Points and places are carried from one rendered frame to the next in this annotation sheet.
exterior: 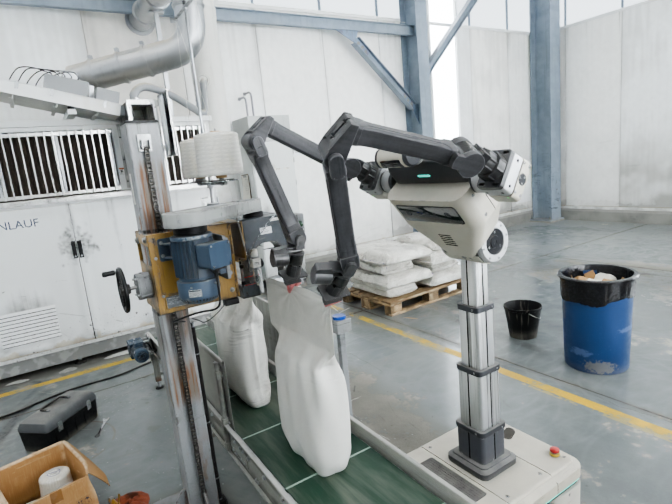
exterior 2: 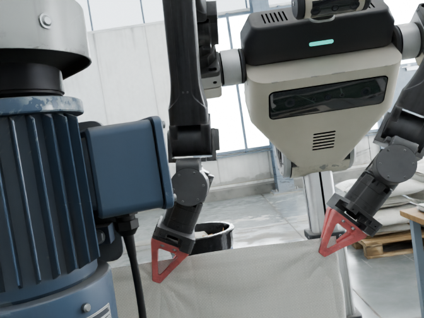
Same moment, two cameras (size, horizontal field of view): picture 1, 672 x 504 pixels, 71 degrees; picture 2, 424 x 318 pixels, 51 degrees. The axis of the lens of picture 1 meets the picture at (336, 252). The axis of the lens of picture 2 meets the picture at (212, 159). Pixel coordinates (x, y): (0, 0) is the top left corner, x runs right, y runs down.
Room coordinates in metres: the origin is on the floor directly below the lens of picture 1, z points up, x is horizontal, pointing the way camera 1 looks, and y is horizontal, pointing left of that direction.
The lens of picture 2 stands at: (1.33, 0.77, 1.28)
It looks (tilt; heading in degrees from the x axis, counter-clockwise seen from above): 3 degrees down; 302
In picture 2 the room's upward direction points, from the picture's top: 9 degrees counter-clockwise
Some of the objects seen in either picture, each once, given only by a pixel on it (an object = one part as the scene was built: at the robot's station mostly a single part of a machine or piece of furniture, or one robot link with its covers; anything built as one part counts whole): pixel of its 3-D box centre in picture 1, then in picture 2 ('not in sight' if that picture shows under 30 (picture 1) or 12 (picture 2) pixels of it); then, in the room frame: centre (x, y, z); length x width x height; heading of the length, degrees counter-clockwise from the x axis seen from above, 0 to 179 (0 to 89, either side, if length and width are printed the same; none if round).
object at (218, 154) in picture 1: (218, 154); not in sight; (1.79, 0.40, 1.61); 0.17 x 0.17 x 0.17
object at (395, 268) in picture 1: (381, 263); not in sight; (4.91, -0.47, 0.44); 0.66 x 0.42 x 0.14; 26
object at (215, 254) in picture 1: (214, 257); (122, 178); (1.65, 0.43, 1.25); 0.10 x 0.08 x 0.12; 147
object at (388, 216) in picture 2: not in sight; (390, 214); (2.13, -3.44, 0.33); 0.66 x 0.43 x 0.13; 32
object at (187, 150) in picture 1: (197, 158); not in sight; (2.01, 0.54, 1.61); 0.15 x 0.14 x 0.17; 32
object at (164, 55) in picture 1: (155, 48); not in sight; (4.87, 1.55, 2.78); 1.85 x 0.55 x 1.37; 32
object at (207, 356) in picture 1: (194, 367); not in sight; (2.37, 0.81, 0.54); 1.05 x 0.02 x 0.41; 32
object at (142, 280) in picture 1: (142, 285); not in sight; (1.81, 0.77, 1.14); 0.11 x 0.06 x 0.11; 32
